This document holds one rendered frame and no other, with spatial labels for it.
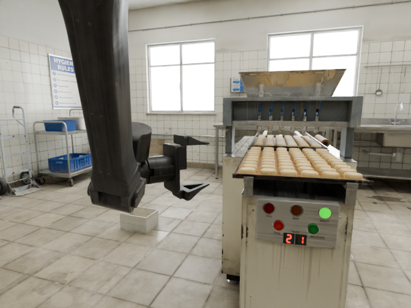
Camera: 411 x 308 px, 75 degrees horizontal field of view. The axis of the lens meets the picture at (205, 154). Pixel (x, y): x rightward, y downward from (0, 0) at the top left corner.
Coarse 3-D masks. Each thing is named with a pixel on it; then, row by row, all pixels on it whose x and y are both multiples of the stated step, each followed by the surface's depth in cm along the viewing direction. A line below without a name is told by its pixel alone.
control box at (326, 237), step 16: (256, 208) 84; (288, 208) 82; (304, 208) 81; (320, 208) 79; (336, 208) 78; (256, 224) 85; (272, 224) 83; (288, 224) 82; (304, 224) 81; (320, 224) 80; (336, 224) 79; (272, 240) 84; (288, 240) 83; (304, 240) 82; (320, 240) 81; (336, 240) 80
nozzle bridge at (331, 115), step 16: (336, 96) 139; (352, 96) 137; (224, 112) 154; (240, 112) 160; (256, 112) 158; (288, 112) 154; (320, 112) 149; (336, 112) 148; (352, 112) 138; (352, 128) 149; (352, 144) 150
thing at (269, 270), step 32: (256, 192) 89; (288, 192) 89; (320, 192) 89; (352, 224) 81; (256, 256) 90; (288, 256) 87; (320, 256) 85; (256, 288) 92; (288, 288) 89; (320, 288) 86
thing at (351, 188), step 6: (294, 132) 264; (336, 186) 88; (342, 186) 80; (348, 186) 76; (354, 186) 76; (336, 192) 88; (342, 192) 80; (348, 192) 77; (354, 192) 76; (342, 198) 80; (348, 198) 77; (354, 198) 77; (348, 204) 77; (354, 204) 77
